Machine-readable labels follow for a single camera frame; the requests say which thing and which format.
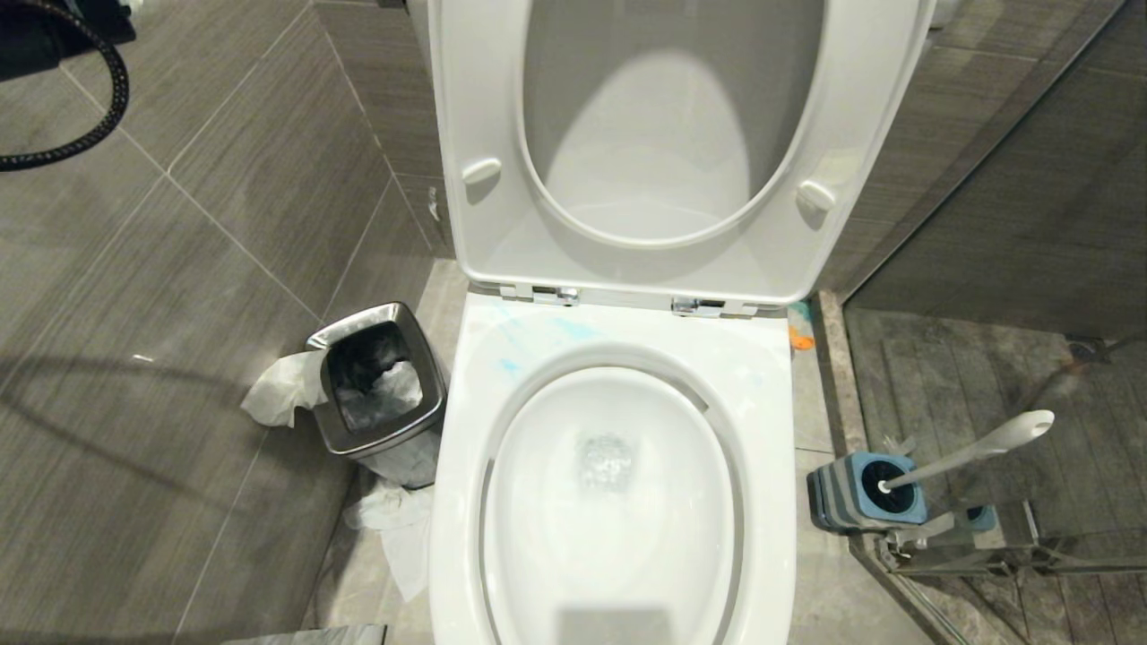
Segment white toilet lid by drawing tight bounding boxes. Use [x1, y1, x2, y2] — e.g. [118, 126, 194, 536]
[523, 0, 826, 245]

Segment white toilet bowl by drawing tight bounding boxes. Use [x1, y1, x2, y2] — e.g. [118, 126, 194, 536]
[428, 292, 798, 645]

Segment white toilet brush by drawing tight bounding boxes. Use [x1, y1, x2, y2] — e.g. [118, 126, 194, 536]
[879, 410, 1056, 495]

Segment steel trash bin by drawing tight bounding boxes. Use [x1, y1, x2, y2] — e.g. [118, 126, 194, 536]
[306, 302, 448, 489]

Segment black cable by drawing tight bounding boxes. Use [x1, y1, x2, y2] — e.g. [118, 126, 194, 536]
[0, 0, 131, 172]

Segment glass shower door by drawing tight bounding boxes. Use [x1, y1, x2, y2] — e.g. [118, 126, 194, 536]
[842, 0, 1147, 645]

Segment white bin liner bag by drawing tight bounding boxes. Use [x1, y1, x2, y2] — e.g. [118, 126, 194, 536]
[240, 351, 436, 603]

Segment white toilet seat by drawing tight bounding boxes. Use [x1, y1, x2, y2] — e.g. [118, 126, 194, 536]
[428, 0, 937, 308]

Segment blue grey brush holder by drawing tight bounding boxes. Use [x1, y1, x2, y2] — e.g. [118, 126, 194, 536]
[806, 451, 929, 535]

